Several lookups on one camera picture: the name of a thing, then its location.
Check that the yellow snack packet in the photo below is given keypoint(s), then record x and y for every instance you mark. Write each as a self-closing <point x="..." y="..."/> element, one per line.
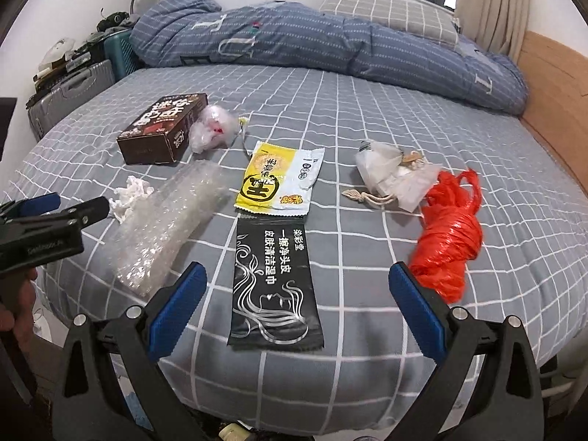
<point x="268" y="179"/>

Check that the crumpled white plastic wrapper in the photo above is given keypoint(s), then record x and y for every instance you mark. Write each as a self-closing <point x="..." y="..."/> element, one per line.
<point x="374" y="165"/>

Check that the grey suitcase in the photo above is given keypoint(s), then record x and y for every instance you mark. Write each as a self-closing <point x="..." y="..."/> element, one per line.
<point x="73" y="94"/>

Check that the crumpled clear plastic bag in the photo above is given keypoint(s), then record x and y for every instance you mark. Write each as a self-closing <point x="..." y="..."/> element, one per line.
<point x="211" y="131"/>

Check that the pile of dark clutter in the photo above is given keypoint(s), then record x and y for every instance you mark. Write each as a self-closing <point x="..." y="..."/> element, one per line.
<point x="112" y="22"/>

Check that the teal suitcase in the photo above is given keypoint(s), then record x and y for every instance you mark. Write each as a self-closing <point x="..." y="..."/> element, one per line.
<point x="117" y="55"/>

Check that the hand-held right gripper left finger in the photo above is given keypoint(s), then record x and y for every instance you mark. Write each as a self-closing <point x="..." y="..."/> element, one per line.
<point x="177" y="305"/>

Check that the wooden headboard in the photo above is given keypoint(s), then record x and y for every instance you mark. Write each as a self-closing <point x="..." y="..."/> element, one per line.
<point x="556" y="92"/>

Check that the white bag on suitcase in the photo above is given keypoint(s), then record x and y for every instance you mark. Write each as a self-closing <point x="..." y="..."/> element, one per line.
<point x="57" y="53"/>

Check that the black wet wipe packet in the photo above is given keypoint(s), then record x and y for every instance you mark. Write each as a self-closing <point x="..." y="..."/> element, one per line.
<point x="271" y="280"/>

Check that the clear bubble wrap sheet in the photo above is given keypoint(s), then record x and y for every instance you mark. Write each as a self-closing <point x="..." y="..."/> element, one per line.
<point x="161" y="225"/>

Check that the blue checked quilt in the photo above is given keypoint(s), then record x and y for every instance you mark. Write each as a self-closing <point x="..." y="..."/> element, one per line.
<point x="298" y="36"/>

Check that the person's left hand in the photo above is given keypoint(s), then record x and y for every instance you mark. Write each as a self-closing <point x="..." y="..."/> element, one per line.
<point x="18" y="317"/>

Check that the grey checked pillow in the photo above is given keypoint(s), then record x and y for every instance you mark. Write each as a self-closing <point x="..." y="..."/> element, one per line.
<point x="390" y="9"/>

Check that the grey checked bed sheet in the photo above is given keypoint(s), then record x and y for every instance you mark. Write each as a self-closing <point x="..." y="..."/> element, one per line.
<point x="367" y="115"/>

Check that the red plastic bag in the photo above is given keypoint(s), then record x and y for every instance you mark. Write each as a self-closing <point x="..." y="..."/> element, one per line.
<point x="448" y="239"/>

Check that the brown cookie box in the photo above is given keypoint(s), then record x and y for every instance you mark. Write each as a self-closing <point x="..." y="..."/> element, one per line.
<point x="156" y="124"/>

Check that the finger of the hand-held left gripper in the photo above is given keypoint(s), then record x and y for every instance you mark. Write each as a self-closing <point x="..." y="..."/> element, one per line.
<point x="85" y="211"/>
<point x="39" y="203"/>

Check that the crumpled white tissue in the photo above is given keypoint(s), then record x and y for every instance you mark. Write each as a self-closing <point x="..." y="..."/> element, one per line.
<point x="131" y="193"/>

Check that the beige curtain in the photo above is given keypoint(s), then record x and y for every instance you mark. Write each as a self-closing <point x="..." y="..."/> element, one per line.
<point x="491" y="4"/>

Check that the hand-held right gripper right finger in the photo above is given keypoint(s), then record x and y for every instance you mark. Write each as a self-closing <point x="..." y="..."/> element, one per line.
<point x="415" y="312"/>

